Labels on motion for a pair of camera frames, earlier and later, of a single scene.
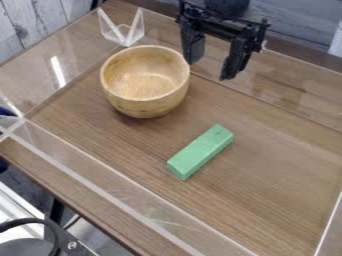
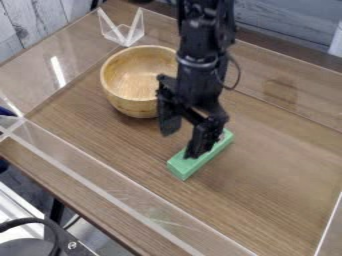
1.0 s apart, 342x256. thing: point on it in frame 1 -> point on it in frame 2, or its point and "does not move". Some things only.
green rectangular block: [200, 152] does not move
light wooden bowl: [145, 80] does not move
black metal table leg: [57, 210] does not move
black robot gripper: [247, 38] -> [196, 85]
